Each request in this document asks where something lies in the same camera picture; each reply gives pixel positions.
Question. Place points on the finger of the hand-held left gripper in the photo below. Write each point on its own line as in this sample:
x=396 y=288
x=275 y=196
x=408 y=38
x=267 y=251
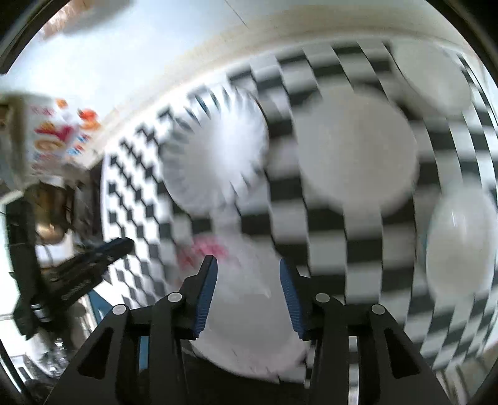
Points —
x=113 y=249

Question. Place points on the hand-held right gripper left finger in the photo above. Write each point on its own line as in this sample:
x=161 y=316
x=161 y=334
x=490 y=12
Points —
x=205 y=298

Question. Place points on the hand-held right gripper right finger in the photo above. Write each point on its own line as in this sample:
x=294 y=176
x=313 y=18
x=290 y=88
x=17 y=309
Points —
x=291 y=298

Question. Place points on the pink floral rim plate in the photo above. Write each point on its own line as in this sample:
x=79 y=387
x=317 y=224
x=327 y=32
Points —
x=249 y=307

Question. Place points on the blue leaf pattern plate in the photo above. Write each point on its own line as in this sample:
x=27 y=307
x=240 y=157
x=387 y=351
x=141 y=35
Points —
x=214 y=155

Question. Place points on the black rimmed white bowl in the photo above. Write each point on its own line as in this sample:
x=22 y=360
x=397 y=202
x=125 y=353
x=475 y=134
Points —
x=354 y=152

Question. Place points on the blue patterned white bowl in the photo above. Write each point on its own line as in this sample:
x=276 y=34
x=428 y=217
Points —
x=459 y=241

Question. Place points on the black white checkered tablecloth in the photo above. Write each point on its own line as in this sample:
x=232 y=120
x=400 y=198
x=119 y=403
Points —
x=130 y=202

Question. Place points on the brown blurred object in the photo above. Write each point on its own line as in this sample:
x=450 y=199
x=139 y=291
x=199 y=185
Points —
x=48 y=212

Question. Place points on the colourful printed box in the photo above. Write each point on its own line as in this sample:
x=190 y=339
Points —
x=50 y=132

